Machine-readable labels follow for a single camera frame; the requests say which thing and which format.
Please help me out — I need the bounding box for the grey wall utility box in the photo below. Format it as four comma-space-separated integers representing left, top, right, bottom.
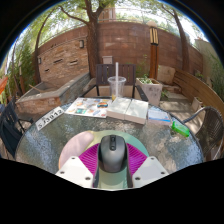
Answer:
101, 55, 114, 65

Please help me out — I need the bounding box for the thin blue and white booklet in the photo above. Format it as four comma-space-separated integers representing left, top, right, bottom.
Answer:
147, 109, 173, 127

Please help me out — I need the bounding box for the round green mouse pad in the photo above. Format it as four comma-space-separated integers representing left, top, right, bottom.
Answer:
58, 129, 150, 190

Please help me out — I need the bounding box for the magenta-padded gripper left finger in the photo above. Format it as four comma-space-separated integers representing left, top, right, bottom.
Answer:
54, 142, 101, 189

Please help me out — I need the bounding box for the colourful open magazine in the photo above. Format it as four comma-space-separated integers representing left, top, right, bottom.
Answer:
64, 97, 113, 119

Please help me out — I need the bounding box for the black folding chair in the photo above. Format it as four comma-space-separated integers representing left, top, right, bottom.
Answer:
0, 99, 34, 159

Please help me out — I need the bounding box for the wooden garden lamp post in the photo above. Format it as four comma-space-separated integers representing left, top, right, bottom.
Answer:
146, 20, 160, 80

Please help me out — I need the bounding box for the forked brown tree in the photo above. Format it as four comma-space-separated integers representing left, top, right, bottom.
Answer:
59, 0, 114, 79

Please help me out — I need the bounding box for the tan stone block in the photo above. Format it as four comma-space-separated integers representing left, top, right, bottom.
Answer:
157, 64, 177, 85

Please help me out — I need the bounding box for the raised stone garden bed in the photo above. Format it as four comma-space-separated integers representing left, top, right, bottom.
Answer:
15, 72, 91, 114

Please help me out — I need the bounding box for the thick open white book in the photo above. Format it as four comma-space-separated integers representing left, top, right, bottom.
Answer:
106, 96, 149, 125

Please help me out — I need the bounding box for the dark wooden slatted chair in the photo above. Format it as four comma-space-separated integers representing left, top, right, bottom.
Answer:
79, 63, 149, 103

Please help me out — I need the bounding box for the small green box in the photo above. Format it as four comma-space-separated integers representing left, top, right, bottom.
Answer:
171, 120, 191, 138

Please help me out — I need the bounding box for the curved wooden bench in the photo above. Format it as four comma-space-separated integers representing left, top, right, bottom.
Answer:
173, 69, 224, 118

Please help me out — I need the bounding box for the thin leaning tree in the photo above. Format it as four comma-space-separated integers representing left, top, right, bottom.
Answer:
32, 9, 58, 84

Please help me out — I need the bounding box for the dark wicker metal chair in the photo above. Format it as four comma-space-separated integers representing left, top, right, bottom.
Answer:
182, 105, 224, 161

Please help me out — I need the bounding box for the white number plate sign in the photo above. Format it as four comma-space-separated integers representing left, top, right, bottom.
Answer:
34, 106, 65, 132

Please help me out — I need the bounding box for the slim straight tree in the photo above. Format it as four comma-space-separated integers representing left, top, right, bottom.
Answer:
166, 9, 190, 73

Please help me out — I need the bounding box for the clear plastic cup with straw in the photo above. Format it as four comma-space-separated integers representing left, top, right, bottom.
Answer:
107, 61, 127, 101

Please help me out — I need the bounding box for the concrete planter with plant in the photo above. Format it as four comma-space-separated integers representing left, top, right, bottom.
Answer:
134, 73, 163, 107

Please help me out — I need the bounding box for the grey and black computer mouse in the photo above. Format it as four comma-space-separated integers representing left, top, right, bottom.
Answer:
97, 134, 129, 173

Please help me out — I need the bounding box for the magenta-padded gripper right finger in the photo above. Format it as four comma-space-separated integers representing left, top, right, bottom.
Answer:
125, 142, 170, 188

